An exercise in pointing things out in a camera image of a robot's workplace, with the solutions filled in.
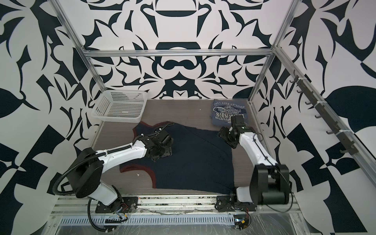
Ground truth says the blue grey tank top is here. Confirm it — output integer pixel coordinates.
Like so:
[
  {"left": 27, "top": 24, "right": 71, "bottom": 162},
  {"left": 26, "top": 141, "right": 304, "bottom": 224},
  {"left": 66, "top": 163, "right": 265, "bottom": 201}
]
[{"left": 211, "top": 99, "right": 248, "bottom": 128}]

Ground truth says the black printed tank top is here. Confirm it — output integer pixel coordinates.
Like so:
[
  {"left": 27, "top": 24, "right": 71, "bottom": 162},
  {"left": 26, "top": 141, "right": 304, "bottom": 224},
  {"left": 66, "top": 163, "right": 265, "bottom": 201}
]
[{"left": 119, "top": 123, "right": 235, "bottom": 194}]

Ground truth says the white plastic laundry basket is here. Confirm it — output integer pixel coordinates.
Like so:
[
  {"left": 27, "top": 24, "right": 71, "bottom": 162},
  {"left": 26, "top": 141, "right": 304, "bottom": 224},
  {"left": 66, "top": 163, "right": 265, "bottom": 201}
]
[{"left": 91, "top": 90, "right": 148, "bottom": 123}]

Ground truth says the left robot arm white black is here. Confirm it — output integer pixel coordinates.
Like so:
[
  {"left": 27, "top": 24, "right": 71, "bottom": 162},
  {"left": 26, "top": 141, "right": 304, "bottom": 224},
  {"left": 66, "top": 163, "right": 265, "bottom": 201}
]
[{"left": 52, "top": 129, "right": 173, "bottom": 210}]

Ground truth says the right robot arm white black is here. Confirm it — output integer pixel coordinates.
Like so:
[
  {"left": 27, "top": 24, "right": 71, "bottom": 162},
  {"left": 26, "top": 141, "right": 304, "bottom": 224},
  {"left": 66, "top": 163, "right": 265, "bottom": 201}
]
[{"left": 218, "top": 115, "right": 292, "bottom": 208}]

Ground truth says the small electronics board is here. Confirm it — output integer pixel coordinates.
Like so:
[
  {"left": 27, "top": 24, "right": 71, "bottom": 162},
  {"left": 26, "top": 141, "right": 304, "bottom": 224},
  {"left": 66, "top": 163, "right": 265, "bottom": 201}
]
[{"left": 234, "top": 213, "right": 252, "bottom": 230}]

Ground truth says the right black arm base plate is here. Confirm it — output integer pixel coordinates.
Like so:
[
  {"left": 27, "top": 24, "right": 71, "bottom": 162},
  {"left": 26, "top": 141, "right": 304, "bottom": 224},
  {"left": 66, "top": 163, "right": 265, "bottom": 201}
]
[{"left": 214, "top": 195, "right": 256, "bottom": 212}]

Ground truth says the white slotted cable duct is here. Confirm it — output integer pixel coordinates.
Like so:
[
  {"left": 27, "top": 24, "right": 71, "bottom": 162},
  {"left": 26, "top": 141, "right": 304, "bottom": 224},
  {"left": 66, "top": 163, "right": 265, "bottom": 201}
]
[{"left": 58, "top": 214, "right": 236, "bottom": 226}]

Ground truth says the black left base cable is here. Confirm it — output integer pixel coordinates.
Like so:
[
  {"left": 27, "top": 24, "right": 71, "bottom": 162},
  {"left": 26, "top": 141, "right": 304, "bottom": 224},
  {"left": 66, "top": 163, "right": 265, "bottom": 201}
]
[{"left": 87, "top": 198, "right": 128, "bottom": 233}]

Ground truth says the aluminium frame crossbar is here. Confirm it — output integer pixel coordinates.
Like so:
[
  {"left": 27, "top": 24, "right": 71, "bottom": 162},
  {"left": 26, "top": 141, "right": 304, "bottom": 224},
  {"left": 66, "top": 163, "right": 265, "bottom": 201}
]
[{"left": 83, "top": 49, "right": 272, "bottom": 58}]

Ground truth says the black wall hook rack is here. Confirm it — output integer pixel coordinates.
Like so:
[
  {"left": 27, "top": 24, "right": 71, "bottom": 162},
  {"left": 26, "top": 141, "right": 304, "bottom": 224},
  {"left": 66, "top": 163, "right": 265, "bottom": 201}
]
[{"left": 291, "top": 71, "right": 359, "bottom": 155}]

